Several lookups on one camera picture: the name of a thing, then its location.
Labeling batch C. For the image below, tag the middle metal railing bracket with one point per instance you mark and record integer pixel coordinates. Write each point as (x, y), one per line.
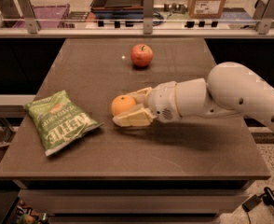
(148, 16)

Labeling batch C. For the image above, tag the cardboard box with label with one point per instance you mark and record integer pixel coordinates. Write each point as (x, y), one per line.
(205, 9)

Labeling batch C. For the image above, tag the metal railing bracket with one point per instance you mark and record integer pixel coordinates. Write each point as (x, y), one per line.
(263, 15)
(148, 16)
(32, 24)

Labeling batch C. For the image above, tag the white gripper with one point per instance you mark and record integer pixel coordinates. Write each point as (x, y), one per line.
(164, 101)

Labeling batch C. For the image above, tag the black power adapter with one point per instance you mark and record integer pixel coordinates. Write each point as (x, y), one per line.
(251, 203)

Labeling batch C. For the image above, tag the green jalapeno chip bag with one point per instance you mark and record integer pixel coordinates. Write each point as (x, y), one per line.
(59, 121)

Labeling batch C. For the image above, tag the purple plastic crate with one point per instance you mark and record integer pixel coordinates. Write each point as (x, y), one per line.
(51, 16)

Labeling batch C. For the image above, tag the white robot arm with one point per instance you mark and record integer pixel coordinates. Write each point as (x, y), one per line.
(229, 89)

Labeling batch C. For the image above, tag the colourful items under table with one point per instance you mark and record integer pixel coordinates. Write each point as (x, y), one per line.
(22, 213)

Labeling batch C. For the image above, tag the orange fruit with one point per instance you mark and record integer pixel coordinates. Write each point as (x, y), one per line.
(121, 104)

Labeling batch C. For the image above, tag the left metal railing bracket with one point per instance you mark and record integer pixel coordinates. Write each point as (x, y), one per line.
(32, 24)

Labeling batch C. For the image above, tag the right metal railing bracket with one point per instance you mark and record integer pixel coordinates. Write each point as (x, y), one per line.
(263, 15)

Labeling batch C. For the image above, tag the red apple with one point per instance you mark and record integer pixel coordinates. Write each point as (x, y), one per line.
(141, 55)

